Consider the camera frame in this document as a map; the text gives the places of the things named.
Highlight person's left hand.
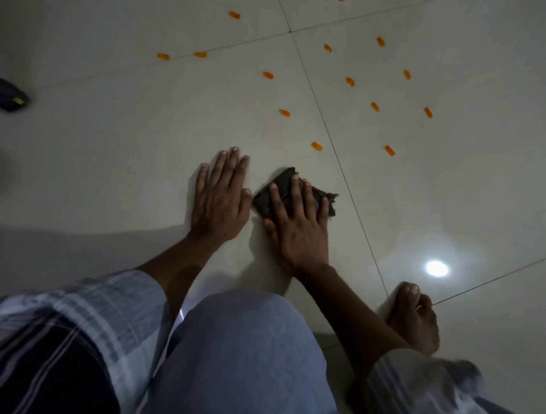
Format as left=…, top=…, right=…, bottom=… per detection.
left=189, top=147, right=253, bottom=245

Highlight person's right hand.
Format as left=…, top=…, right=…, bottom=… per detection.
left=262, top=174, right=332, bottom=279

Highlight dark cleaning cloth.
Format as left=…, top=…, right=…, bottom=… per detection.
left=253, top=167, right=340, bottom=221

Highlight person's right forearm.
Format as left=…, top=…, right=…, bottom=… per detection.
left=293, top=264, right=413, bottom=384

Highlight person's left forearm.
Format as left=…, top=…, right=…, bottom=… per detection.
left=136, top=230, right=228, bottom=338

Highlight scattered orange floor marks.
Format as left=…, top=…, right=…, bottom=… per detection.
left=156, top=0, right=434, bottom=158

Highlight blue-grey trousers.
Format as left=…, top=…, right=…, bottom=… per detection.
left=148, top=289, right=338, bottom=414

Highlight person's right foot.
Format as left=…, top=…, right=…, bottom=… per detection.
left=386, top=281, right=441, bottom=357

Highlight plaid shirt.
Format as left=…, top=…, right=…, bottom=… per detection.
left=0, top=269, right=514, bottom=414

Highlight black object with yellow mark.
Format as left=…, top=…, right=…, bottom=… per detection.
left=0, top=78, right=31, bottom=113

